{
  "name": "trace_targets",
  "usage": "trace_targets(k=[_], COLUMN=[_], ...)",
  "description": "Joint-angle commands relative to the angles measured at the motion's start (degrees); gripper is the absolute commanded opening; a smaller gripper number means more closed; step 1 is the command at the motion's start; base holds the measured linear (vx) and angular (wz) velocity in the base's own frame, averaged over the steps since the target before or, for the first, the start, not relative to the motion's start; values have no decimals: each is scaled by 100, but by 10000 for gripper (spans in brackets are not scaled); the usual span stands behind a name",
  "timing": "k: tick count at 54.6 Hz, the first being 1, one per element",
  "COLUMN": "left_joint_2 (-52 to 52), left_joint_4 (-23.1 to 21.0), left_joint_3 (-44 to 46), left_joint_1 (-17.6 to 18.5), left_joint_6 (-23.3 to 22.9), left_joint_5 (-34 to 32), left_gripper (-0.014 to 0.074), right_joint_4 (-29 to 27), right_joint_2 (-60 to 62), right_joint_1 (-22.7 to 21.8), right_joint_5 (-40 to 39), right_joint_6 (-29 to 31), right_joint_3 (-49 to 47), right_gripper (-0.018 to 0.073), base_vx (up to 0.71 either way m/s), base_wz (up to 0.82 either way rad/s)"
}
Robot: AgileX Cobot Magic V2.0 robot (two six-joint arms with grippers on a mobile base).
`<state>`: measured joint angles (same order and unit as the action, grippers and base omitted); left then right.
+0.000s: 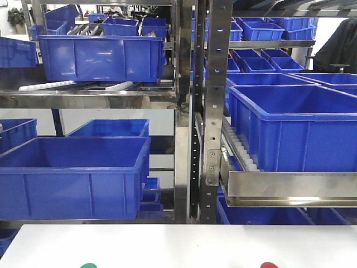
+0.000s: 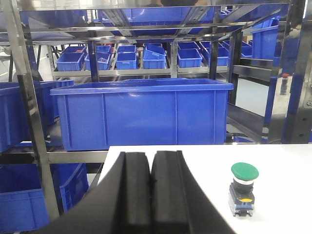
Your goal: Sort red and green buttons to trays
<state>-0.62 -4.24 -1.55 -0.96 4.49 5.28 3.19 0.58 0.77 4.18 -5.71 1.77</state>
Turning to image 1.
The blue bin behind lower left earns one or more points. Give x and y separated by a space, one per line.
113 128

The blue bin behind right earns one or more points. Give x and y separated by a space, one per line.
253 79

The blue crate upper left edge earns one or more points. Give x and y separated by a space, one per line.
17 53

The black jacket on chair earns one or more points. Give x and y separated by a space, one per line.
339 49

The large blue bin right shelf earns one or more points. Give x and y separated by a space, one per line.
296 127

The green mushroom push button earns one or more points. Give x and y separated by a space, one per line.
89 265

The stainless steel shelf rack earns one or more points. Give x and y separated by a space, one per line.
207 150

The red mushroom push button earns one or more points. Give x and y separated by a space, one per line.
268 265

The large blue bin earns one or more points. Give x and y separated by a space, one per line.
74 178
102 58

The large blue bin upper left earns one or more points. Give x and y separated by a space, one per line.
102 58

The blue bin far left edge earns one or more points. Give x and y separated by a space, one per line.
16 132

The potted plant far left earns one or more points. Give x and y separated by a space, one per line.
16 18

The large blue bin lower left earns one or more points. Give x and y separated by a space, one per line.
74 178

